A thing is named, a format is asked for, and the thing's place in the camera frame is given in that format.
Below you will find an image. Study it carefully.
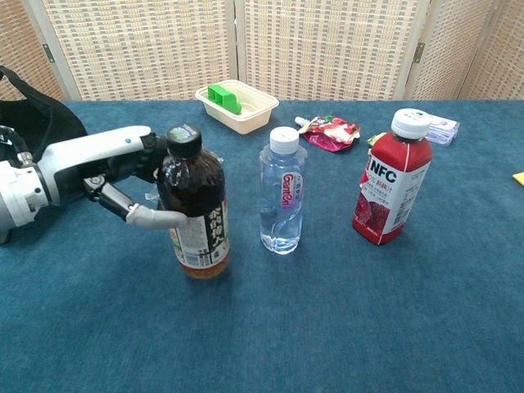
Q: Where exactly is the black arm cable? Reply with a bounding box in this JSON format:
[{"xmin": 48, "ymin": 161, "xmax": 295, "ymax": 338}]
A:
[{"xmin": 0, "ymin": 125, "xmax": 33, "ymax": 165}]

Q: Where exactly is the black bag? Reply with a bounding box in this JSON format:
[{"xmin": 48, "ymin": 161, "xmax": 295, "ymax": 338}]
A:
[{"xmin": 0, "ymin": 65, "xmax": 89, "ymax": 165}]

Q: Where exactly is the red spouted drink pouch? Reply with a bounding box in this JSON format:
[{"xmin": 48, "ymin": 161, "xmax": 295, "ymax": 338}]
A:
[{"xmin": 294, "ymin": 115, "xmax": 362, "ymax": 153}]

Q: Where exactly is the green plastic block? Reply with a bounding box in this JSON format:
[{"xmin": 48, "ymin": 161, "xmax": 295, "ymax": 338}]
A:
[{"xmin": 207, "ymin": 84, "xmax": 243, "ymax": 115}]

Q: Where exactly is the red NFC juice bottle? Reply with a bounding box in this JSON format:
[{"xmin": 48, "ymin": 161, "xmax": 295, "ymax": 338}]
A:
[{"xmin": 351, "ymin": 107, "xmax": 434, "ymax": 246}]

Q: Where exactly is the clear water bottle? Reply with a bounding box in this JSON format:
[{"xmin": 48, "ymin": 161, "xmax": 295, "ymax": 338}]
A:
[{"xmin": 259, "ymin": 126, "xmax": 308, "ymax": 255}]

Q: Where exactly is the dark tea bottle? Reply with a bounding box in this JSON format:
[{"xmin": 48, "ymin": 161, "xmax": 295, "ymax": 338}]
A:
[{"xmin": 156, "ymin": 124, "xmax": 231, "ymax": 281}]

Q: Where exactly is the beige food tray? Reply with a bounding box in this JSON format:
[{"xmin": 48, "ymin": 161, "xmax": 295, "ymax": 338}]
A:
[{"xmin": 194, "ymin": 80, "xmax": 280, "ymax": 136}]

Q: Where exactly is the blue tablecloth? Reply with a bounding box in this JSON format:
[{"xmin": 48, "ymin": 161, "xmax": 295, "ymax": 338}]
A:
[{"xmin": 0, "ymin": 99, "xmax": 524, "ymax": 393}]

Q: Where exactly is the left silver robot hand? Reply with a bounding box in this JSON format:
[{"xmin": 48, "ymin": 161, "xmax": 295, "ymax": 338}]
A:
[{"xmin": 38, "ymin": 125, "xmax": 189, "ymax": 230}]

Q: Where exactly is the woven folding screen panel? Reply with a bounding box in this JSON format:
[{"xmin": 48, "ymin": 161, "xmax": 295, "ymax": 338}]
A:
[
  {"xmin": 458, "ymin": 0, "xmax": 524, "ymax": 102},
  {"xmin": 0, "ymin": 0, "xmax": 79, "ymax": 102},
  {"xmin": 403, "ymin": 0, "xmax": 505, "ymax": 102},
  {"xmin": 24, "ymin": 0, "xmax": 241, "ymax": 102},
  {"xmin": 235, "ymin": 0, "xmax": 431, "ymax": 102}
]

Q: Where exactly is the clear purple tissue pack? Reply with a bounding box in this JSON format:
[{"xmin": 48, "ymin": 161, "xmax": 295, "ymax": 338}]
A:
[{"xmin": 425, "ymin": 114, "xmax": 460, "ymax": 147}]

